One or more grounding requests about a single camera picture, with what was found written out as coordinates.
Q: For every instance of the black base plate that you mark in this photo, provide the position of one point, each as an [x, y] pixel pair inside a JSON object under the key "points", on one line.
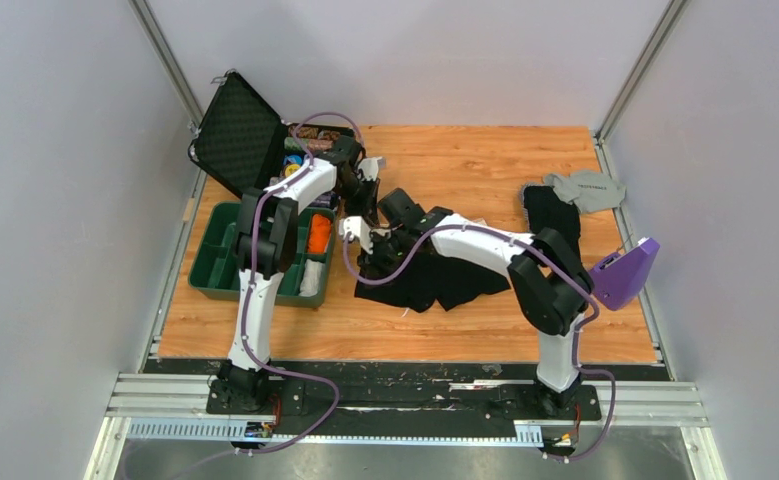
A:
{"points": [[418, 400]]}

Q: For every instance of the aluminium frame rails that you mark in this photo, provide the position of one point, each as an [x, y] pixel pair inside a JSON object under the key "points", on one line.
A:
{"points": [[173, 407]]}

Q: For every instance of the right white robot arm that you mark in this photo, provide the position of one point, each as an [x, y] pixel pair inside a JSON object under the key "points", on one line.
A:
{"points": [[552, 288]]}

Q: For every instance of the black underwear white waistband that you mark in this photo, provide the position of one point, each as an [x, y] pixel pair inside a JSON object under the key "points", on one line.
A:
{"points": [[431, 279]]}

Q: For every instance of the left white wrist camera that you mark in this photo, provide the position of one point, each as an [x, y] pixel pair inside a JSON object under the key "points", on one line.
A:
{"points": [[368, 169]]}

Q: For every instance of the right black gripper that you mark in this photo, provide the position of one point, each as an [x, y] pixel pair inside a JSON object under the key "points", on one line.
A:
{"points": [[373, 265]]}

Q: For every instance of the orange object in tray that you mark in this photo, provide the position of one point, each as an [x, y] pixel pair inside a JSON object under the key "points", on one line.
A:
{"points": [[319, 234]]}

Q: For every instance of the green compartment tray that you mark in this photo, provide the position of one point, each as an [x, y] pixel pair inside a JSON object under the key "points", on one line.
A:
{"points": [[215, 271]]}

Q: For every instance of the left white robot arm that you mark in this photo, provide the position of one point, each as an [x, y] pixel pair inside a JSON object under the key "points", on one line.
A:
{"points": [[265, 248]]}

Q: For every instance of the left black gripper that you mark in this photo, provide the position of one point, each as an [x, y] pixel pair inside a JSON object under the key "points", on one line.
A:
{"points": [[367, 205]]}

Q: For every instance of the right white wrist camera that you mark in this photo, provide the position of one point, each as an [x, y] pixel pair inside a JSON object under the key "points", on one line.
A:
{"points": [[355, 229]]}

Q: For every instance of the purple plastic object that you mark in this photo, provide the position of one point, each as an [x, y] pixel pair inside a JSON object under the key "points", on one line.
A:
{"points": [[619, 277]]}

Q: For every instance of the black poker chip case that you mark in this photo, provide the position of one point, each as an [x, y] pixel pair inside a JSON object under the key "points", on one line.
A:
{"points": [[240, 142]]}

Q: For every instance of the yellow poker chip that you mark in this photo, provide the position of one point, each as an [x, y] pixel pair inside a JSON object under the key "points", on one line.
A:
{"points": [[291, 169]]}

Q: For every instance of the white object in tray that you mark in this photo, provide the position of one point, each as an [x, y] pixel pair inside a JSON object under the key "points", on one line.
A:
{"points": [[311, 278]]}

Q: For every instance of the upper poker chip row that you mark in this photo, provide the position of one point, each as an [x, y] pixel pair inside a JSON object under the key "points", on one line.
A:
{"points": [[312, 145]]}

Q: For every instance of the grey garment on table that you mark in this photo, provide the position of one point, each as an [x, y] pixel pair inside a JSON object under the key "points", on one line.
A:
{"points": [[589, 191]]}

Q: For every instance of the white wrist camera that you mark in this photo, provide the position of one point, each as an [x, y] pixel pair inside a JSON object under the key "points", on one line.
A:
{"points": [[368, 169], [355, 229]]}

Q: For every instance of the black garment on table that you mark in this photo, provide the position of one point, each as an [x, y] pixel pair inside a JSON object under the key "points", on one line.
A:
{"points": [[544, 209]]}

